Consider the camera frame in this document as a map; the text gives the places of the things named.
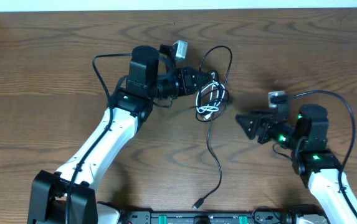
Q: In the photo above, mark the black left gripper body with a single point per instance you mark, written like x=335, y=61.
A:
x=189, y=80

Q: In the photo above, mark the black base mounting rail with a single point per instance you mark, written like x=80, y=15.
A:
x=262, y=217

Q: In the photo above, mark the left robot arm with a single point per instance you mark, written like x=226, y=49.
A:
x=68, y=194

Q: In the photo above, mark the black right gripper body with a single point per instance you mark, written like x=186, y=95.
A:
x=261, y=126

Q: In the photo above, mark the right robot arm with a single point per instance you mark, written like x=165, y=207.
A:
x=312, y=160

